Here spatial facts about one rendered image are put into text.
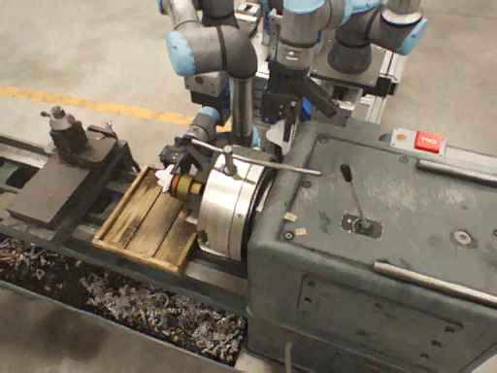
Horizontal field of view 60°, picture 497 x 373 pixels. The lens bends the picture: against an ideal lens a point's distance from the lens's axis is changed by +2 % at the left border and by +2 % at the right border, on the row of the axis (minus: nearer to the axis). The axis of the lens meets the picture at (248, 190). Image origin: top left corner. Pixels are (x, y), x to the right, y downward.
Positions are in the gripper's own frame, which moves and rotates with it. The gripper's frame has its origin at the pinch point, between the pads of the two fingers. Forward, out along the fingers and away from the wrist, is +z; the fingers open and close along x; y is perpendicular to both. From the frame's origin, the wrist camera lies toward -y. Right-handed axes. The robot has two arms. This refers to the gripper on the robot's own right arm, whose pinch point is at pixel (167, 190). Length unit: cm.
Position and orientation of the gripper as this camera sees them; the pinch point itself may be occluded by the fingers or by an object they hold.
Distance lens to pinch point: 125.2
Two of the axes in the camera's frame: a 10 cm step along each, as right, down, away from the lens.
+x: -0.1, -6.3, -7.8
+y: -9.3, -2.7, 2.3
